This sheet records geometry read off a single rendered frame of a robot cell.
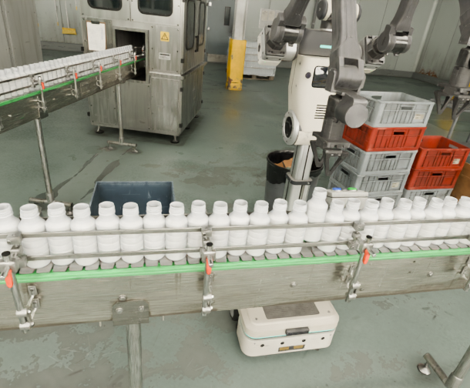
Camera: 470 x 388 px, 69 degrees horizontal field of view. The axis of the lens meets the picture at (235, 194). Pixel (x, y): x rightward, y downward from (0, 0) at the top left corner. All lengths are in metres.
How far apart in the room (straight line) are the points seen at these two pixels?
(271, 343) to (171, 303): 0.99
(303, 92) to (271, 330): 1.15
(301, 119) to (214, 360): 1.30
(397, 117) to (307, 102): 1.88
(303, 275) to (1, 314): 0.83
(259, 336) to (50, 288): 1.14
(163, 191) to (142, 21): 3.22
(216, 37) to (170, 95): 8.55
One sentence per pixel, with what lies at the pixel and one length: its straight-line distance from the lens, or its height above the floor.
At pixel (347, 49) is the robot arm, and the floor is 1.57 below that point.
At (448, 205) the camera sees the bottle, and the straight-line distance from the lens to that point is 1.30.
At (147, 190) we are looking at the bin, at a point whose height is 0.91.
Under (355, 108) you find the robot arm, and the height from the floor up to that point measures 1.46.
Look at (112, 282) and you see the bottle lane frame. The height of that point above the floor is 0.96.
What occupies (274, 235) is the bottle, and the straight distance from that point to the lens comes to 1.01.
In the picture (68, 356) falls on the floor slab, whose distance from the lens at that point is 2.11.
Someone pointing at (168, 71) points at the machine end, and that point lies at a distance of 4.50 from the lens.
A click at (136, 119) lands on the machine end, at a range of 4.77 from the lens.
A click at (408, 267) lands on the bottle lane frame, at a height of 0.94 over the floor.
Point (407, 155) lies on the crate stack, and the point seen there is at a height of 0.61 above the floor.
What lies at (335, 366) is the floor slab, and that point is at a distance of 2.14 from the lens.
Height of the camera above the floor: 1.62
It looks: 28 degrees down
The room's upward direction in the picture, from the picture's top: 6 degrees clockwise
